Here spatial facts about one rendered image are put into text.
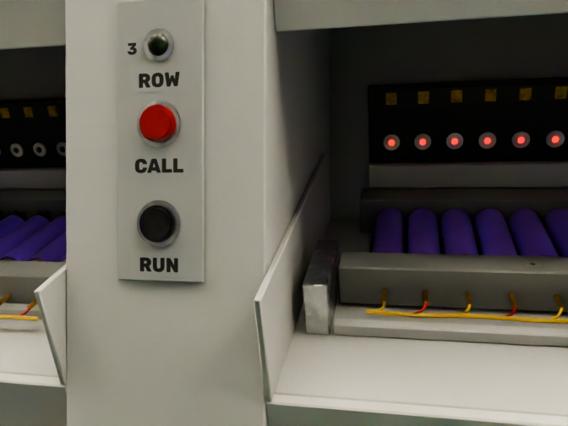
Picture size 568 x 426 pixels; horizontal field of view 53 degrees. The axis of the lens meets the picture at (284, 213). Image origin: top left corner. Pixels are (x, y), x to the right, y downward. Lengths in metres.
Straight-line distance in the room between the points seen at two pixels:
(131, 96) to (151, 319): 0.10
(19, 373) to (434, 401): 0.19
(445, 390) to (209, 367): 0.10
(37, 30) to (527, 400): 0.28
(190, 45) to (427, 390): 0.18
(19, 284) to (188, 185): 0.14
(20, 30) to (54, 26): 0.02
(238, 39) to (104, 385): 0.16
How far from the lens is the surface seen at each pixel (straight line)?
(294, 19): 0.26
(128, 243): 0.26
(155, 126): 0.25
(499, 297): 0.30
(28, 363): 0.31
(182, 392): 0.26
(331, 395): 0.25
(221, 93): 0.25
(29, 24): 0.32
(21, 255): 0.39
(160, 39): 0.26
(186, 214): 0.25
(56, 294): 0.27
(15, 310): 0.35
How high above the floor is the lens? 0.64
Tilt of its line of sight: 1 degrees down
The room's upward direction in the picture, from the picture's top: straight up
